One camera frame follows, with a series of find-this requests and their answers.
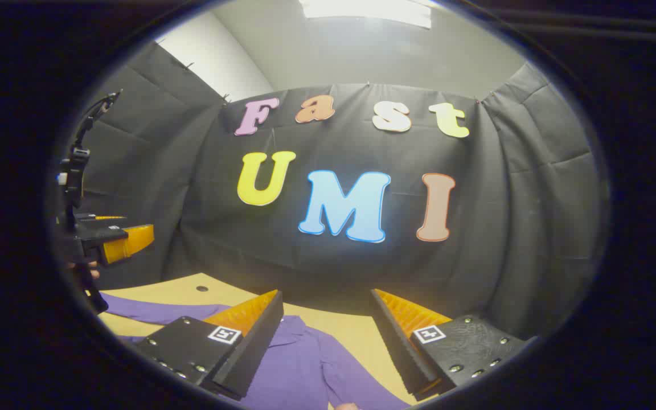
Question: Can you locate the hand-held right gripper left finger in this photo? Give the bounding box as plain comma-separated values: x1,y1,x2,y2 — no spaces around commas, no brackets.
134,289,284,400

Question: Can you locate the ceiling light panel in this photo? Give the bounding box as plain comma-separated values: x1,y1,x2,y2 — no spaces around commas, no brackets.
298,0,432,29

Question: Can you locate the purple jacket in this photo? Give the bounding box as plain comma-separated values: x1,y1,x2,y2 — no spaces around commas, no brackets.
100,293,409,410

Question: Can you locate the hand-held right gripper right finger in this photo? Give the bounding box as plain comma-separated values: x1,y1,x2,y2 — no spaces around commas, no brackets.
370,288,528,400

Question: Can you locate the black backdrop cloth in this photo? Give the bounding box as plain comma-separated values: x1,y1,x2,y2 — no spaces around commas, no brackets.
75,43,605,342

